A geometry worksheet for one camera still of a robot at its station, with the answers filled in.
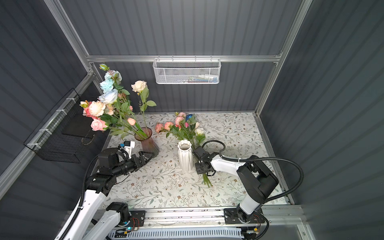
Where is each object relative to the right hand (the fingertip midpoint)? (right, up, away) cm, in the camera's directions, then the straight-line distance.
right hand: (202, 168), depth 91 cm
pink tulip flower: (-37, +29, -14) cm, 49 cm away
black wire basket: (-68, +20, -27) cm, 76 cm away
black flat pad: (-65, +27, -14) cm, 72 cm away
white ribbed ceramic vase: (-9, +11, -16) cm, 22 cm away
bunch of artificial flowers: (-11, +25, +16) cm, 32 cm away
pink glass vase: (-32, +15, -4) cm, 36 cm away
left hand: (-26, +11, -18) cm, 34 cm away
